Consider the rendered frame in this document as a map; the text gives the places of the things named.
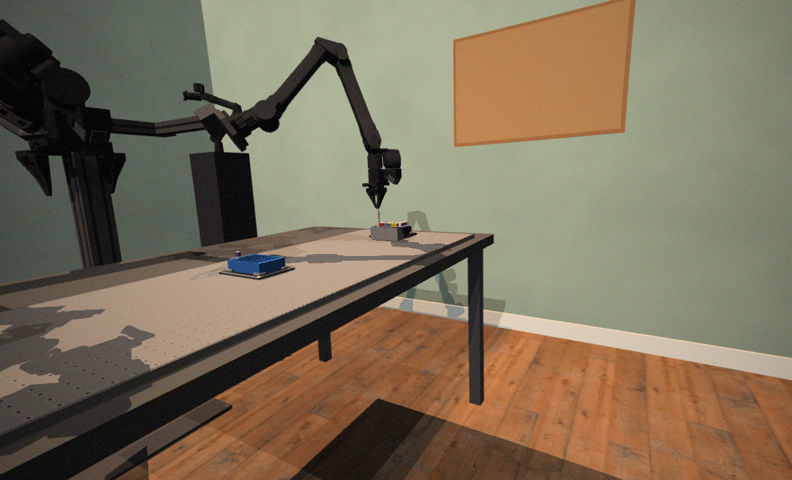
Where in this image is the blue grid tube rack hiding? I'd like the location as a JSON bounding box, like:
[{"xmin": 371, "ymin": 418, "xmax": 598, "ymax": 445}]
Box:
[{"xmin": 227, "ymin": 254, "xmax": 285, "ymax": 274}]

